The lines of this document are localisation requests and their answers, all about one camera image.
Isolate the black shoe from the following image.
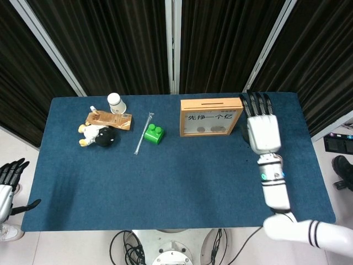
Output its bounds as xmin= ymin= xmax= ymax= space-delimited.
xmin=331 ymin=155 xmax=353 ymax=192

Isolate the brown snack pouch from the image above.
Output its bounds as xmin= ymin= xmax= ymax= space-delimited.
xmin=84 ymin=109 xmax=133 ymax=131

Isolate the grey partition frame post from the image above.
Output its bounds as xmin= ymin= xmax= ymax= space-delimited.
xmin=164 ymin=0 xmax=183 ymax=95
xmin=311 ymin=112 xmax=353 ymax=143
xmin=9 ymin=0 xmax=88 ymax=97
xmin=242 ymin=0 xmax=300 ymax=93

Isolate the black and white plush toy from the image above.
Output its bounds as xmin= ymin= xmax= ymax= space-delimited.
xmin=77 ymin=123 xmax=117 ymax=149

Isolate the left black-fingered silver robot hand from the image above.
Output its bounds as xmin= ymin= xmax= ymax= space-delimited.
xmin=0 ymin=158 xmax=42 ymax=224

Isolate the black coiled cable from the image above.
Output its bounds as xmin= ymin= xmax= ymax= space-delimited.
xmin=205 ymin=228 xmax=229 ymax=265
xmin=110 ymin=230 xmax=146 ymax=265

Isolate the green toy building brick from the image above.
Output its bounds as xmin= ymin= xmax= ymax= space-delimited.
xmin=144 ymin=124 xmax=165 ymax=146

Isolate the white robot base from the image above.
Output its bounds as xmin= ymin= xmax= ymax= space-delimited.
xmin=131 ymin=228 xmax=221 ymax=265

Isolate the right black-fingered silver robot hand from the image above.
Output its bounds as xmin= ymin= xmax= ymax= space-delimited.
xmin=239 ymin=90 xmax=282 ymax=154

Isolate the white paper cup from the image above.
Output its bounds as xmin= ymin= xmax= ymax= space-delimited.
xmin=106 ymin=93 xmax=127 ymax=115

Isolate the wooden coin bank box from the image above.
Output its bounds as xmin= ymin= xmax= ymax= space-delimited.
xmin=180 ymin=97 xmax=245 ymax=137

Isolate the clear wrapped drinking straw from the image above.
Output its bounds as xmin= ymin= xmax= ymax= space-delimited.
xmin=133 ymin=112 xmax=154 ymax=156

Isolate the black pleated curtain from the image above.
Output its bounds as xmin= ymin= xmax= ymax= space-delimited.
xmin=0 ymin=0 xmax=78 ymax=149
xmin=26 ymin=0 xmax=170 ymax=97
xmin=249 ymin=0 xmax=353 ymax=138
xmin=179 ymin=0 xmax=287 ymax=95

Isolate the white sneaker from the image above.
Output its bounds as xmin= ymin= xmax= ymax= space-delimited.
xmin=0 ymin=224 xmax=25 ymax=242

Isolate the blue fabric table mat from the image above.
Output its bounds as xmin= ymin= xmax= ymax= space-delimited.
xmin=20 ymin=92 xmax=336 ymax=232

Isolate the black box with coloured buttons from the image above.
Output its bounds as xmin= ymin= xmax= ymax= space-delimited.
xmin=324 ymin=133 xmax=353 ymax=155

